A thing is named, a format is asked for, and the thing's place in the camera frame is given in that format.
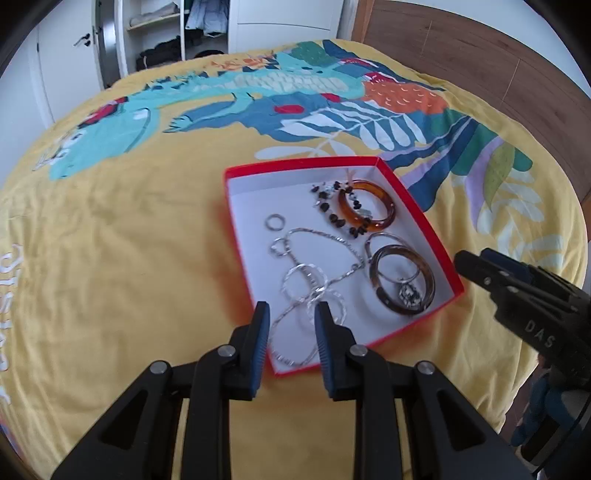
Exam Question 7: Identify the thin metal bangle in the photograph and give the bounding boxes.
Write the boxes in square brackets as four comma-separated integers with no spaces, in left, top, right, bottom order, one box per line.
[365,232,423,283]

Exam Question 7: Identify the white wardrobe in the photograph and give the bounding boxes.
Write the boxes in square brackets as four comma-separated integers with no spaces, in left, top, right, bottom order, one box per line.
[28,0,352,125]

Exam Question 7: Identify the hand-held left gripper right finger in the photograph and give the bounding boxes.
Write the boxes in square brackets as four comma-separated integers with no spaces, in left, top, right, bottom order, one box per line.
[314,302,532,480]

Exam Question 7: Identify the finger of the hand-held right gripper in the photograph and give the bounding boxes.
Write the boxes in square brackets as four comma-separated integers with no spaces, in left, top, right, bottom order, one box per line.
[454,250,555,324]
[480,248,573,296]

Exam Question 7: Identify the wooden headboard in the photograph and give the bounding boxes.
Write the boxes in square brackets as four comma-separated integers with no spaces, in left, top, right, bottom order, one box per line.
[350,0,591,206]

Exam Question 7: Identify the silver chain necklace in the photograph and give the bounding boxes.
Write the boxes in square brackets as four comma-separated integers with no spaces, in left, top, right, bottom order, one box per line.
[269,226,365,368]

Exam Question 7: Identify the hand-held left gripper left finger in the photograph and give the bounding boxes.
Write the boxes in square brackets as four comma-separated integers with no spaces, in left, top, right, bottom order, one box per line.
[51,301,271,480]

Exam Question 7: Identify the amber bangle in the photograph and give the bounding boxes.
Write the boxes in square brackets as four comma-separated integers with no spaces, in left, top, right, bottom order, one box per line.
[337,181,396,234]

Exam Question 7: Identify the dark brown bangle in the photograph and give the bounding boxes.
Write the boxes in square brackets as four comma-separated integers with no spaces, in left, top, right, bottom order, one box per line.
[368,244,437,318]

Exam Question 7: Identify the silver pendant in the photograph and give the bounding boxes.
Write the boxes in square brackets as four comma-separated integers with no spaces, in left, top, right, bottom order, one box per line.
[398,282,422,309]

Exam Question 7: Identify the dark beaded bracelet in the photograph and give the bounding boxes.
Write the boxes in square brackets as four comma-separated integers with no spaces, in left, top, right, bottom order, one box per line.
[308,181,377,238]

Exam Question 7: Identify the red jewelry box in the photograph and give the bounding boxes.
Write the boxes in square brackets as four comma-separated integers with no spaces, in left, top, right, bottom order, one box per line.
[224,156,465,379]

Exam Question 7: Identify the black folded clothes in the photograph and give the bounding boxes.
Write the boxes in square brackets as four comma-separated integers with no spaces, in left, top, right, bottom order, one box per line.
[137,39,184,71]

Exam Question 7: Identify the light blue hanging garment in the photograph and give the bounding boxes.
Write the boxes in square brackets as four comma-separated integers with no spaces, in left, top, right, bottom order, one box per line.
[185,0,230,37]

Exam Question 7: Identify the yellow printed blanket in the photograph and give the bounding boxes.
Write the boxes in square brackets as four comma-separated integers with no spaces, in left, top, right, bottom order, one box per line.
[0,39,585,480]

